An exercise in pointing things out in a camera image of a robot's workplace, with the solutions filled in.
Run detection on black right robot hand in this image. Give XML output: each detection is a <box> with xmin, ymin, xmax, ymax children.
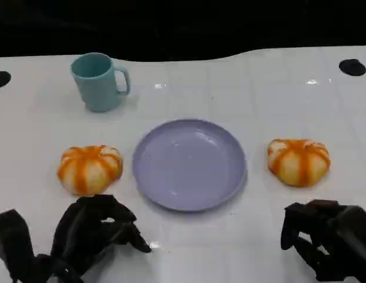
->
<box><xmin>280</xmin><ymin>199</ymin><xmax>366</xmax><ymax>282</ymax></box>

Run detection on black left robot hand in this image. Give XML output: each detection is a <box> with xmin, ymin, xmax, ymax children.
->
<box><xmin>50</xmin><ymin>194</ymin><xmax>153</xmax><ymax>278</ymax></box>

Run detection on orange and white bread roll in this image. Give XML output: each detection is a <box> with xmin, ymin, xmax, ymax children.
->
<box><xmin>57</xmin><ymin>144</ymin><xmax>124</xmax><ymax>196</ymax></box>
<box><xmin>266</xmin><ymin>138</ymin><xmax>331</xmax><ymax>187</ymax></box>

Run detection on lilac plate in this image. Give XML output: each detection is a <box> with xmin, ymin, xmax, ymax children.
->
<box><xmin>132</xmin><ymin>119</ymin><xmax>249</xmax><ymax>213</ymax></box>

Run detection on pale green mug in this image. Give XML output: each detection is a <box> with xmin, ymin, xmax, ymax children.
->
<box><xmin>70</xmin><ymin>52</ymin><xmax>131</xmax><ymax>113</ymax></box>

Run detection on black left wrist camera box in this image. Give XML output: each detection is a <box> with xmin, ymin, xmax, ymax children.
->
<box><xmin>0</xmin><ymin>208</ymin><xmax>38</xmax><ymax>283</ymax></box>

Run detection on black table cable grommet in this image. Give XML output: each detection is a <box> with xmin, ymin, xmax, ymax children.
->
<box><xmin>0</xmin><ymin>71</ymin><xmax>12</xmax><ymax>89</ymax></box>
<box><xmin>338</xmin><ymin>58</ymin><xmax>366</xmax><ymax>77</ymax></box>

